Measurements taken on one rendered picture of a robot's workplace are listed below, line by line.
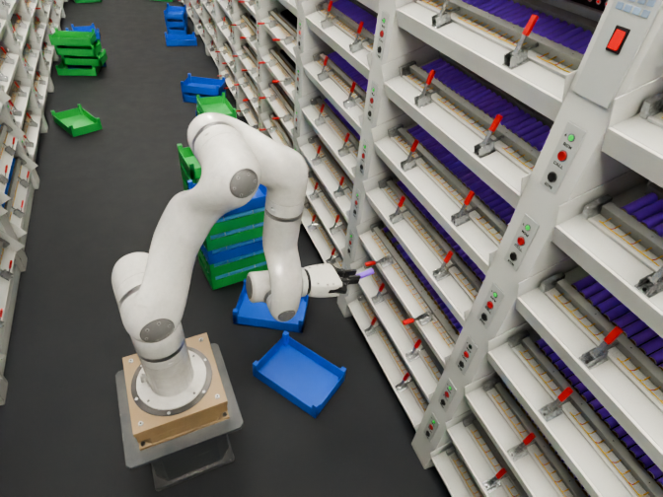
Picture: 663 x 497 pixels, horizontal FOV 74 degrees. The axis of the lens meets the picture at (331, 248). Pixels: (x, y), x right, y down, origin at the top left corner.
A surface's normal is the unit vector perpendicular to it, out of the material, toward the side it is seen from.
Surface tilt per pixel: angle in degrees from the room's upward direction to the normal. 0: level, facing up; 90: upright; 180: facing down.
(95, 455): 0
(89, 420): 0
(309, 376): 0
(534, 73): 21
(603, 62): 90
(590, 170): 90
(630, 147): 111
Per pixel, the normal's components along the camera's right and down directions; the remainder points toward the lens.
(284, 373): 0.09, -0.75
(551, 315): -0.25, -0.64
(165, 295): 0.58, 0.18
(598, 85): -0.93, 0.18
